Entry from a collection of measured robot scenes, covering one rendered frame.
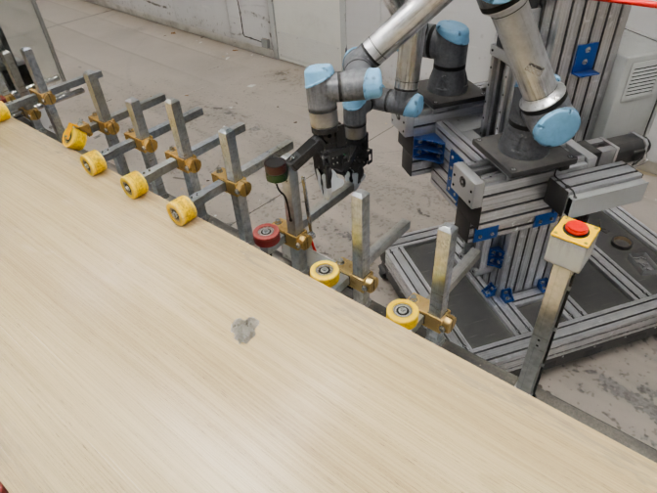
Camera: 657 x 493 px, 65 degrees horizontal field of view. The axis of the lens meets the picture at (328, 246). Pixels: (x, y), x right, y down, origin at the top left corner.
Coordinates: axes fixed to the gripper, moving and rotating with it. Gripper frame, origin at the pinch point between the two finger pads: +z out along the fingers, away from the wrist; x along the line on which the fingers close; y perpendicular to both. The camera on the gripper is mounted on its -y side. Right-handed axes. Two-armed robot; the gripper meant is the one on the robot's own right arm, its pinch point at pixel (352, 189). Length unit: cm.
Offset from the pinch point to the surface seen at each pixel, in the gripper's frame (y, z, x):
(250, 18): 245, 49, 314
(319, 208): -19.5, -3.3, -1.3
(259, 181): 71, 83, 133
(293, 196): -34.8, -18.5, -5.7
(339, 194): -8.9, -3.3, -1.5
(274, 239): -42.9, -7.1, -3.9
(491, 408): -57, -7, -79
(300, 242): -36.0, -3.2, -7.7
